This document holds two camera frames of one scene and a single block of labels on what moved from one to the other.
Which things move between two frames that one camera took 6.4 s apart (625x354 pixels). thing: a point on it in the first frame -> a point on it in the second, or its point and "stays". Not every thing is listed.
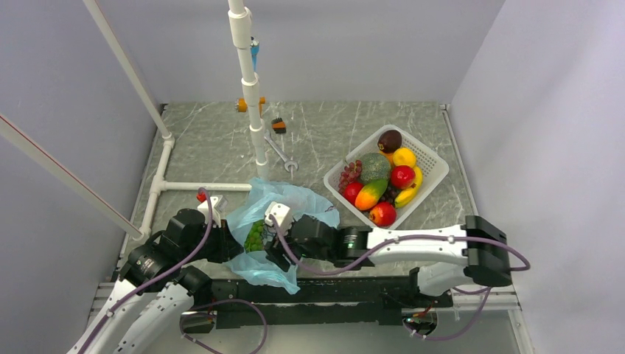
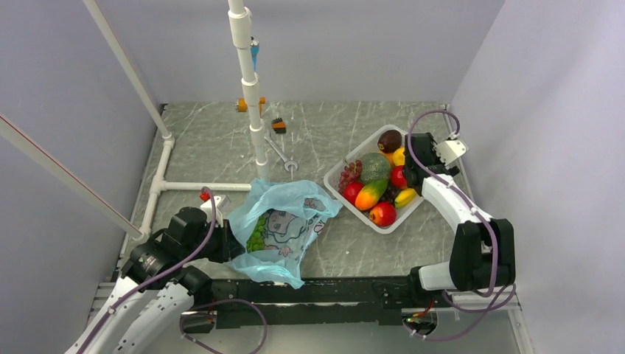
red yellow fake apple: x=383 y=214 stays
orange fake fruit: x=370 y=194 stays
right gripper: x=273 y=254 -> x=433 y=144
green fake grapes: x=254 y=239 stays
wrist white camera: x=282 y=213 -> x=450 y=150
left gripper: x=228 y=247 stays
